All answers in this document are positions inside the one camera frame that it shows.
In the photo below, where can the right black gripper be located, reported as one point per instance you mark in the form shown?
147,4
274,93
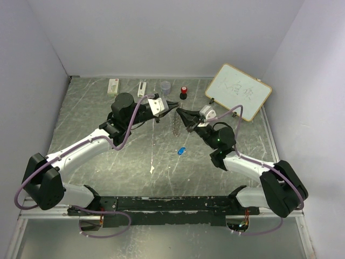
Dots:
188,116

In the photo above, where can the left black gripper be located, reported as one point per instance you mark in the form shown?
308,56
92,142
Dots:
172,105

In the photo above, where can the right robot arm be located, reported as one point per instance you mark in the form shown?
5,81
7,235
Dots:
280,188

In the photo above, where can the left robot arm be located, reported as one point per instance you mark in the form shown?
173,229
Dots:
43,176

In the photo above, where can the clear cup of paperclips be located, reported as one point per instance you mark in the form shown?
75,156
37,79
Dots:
165,87

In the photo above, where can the white stapler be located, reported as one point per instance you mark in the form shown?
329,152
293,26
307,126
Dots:
141,89

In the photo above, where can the yellow framed whiteboard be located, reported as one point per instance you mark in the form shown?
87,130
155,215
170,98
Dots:
231,87

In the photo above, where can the green white staple box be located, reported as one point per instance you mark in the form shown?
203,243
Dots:
113,87

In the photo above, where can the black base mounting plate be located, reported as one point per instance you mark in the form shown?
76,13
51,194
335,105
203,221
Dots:
157,211

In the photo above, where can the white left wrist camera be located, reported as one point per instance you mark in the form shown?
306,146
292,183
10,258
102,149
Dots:
157,106

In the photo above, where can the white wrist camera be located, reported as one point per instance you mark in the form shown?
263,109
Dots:
207,113
157,106

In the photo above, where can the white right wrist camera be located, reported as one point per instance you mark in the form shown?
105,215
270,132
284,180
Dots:
207,113

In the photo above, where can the aluminium rail frame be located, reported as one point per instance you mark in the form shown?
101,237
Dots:
280,189

